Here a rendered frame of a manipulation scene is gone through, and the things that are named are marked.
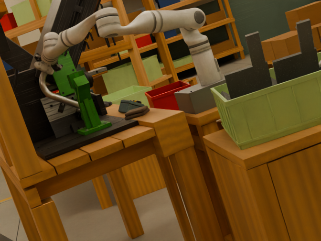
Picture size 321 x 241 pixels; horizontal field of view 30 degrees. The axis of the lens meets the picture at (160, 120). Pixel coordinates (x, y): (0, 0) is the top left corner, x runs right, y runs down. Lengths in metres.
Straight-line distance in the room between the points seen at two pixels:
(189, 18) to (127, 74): 3.18
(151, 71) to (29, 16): 1.45
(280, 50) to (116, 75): 3.66
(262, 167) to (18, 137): 0.91
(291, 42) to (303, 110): 6.75
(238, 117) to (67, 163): 0.71
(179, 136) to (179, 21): 0.47
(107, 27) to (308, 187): 0.95
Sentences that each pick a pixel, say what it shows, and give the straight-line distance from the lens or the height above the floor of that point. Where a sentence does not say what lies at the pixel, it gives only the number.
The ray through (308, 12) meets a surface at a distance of 9.40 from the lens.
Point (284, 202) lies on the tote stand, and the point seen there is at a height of 0.61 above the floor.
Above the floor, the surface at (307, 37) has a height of 1.07.
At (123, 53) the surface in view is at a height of 0.84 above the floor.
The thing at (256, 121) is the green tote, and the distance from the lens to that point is 1.98.
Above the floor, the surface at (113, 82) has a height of 0.83.
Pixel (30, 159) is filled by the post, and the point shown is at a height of 0.94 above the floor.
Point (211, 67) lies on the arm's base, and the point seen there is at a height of 1.01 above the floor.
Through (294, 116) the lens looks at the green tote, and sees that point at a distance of 2.00.
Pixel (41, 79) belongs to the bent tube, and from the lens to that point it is 2.84.
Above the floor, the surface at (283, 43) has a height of 0.38.
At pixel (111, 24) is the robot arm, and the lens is 2.32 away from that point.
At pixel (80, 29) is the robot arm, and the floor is 1.33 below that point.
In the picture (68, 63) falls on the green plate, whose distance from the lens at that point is 2.94.
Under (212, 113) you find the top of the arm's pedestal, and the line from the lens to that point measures 2.47.
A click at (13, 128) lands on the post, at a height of 1.07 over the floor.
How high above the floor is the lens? 1.28
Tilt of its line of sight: 9 degrees down
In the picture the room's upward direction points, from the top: 18 degrees counter-clockwise
